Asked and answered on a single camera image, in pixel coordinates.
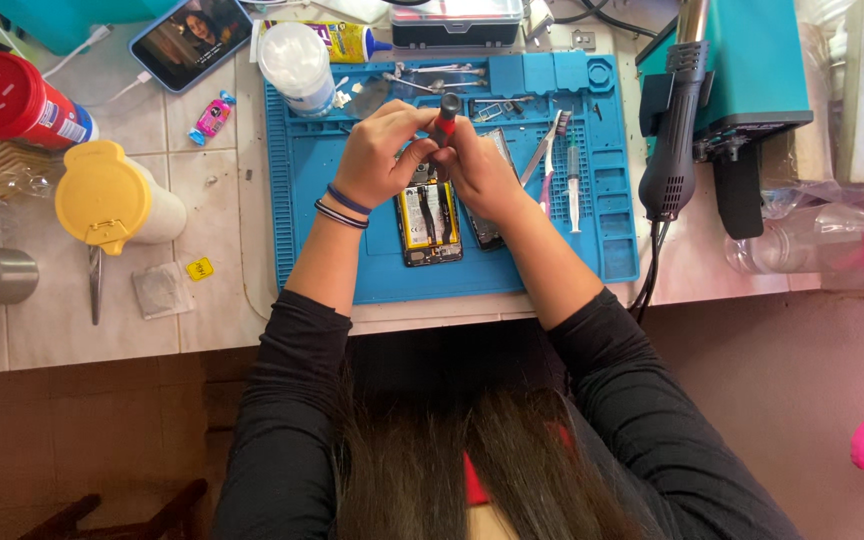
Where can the person's right hand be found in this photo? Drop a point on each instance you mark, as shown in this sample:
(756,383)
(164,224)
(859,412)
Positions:
(488,184)

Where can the person's left hand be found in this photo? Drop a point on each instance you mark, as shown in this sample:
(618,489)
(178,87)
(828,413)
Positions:
(372,154)

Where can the red and black screwdriver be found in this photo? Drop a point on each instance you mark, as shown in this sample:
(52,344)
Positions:
(445,124)

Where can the smartphone with yellow battery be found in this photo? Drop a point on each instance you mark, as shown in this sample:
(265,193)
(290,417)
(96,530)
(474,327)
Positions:
(423,225)

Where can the detached phone back cover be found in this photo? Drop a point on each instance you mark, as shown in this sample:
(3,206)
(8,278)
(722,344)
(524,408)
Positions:
(486,232)

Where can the blue wrist band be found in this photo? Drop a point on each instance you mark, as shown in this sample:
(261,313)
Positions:
(349,202)

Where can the silver flat tweezers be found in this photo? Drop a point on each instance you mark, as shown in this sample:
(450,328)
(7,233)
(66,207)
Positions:
(538,154)

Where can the pink toothbrush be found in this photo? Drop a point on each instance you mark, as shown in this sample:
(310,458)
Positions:
(548,184)

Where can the dark striped wrist band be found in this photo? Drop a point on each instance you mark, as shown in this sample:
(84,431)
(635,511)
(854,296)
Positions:
(340,217)

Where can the metal sim tray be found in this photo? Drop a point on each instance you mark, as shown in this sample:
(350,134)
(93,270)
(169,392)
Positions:
(489,113)

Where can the silver curved tweezers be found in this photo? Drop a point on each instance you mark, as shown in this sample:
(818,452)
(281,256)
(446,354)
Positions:
(421,85)

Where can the clear syringe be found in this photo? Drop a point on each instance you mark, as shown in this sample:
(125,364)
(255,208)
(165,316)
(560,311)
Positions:
(574,187)

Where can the silver pointed tweezers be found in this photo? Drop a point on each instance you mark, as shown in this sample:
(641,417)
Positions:
(439,68)

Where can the blue silicone repair mat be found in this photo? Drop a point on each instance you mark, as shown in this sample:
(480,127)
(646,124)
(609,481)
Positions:
(327,255)

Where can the yellow glue tube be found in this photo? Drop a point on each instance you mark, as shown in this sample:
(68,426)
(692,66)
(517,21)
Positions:
(349,41)

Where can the white plastic bottle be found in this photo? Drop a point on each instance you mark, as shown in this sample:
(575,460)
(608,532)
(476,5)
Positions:
(298,64)

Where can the black case with clear lid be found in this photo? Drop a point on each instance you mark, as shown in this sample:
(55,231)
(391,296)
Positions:
(454,26)

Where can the pink candy wrapper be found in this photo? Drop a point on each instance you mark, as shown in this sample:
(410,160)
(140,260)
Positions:
(213,118)

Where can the black hot air gun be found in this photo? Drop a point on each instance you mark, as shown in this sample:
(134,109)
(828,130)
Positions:
(672,150)

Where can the yellow tag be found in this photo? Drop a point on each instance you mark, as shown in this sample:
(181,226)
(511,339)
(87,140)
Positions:
(199,269)

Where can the smartphone in blue case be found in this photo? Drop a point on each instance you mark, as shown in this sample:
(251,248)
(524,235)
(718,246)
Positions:
(192,41)

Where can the white jug with yellow lid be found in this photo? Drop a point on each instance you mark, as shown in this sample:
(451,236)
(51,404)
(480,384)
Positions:
(106,199)

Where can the teal soldering station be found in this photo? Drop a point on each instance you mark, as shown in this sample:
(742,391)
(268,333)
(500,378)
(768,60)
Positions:
(754,67)

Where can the red hair clip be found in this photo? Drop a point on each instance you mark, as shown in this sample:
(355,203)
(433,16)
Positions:
(473,480)

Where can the long metal tweezers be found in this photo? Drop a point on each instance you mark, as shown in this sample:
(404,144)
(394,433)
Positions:
(95,285)

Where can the clear plastic spray bottle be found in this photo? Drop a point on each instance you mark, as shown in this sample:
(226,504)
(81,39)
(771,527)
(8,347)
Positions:
(792,244)

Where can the teal plastic box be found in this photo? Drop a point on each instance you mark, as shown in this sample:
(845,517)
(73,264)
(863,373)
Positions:
(64,19)

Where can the crumpled clear plastic wrapper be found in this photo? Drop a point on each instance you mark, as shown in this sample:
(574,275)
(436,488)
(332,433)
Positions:
(23,184)

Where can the red canister with smiley lid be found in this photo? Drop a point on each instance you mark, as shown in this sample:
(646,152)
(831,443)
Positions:
(8,101)

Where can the dark wooden chair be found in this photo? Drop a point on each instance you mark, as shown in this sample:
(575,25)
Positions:
(169,510)

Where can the small metal bracket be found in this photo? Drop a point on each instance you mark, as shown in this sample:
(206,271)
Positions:
(583,40)

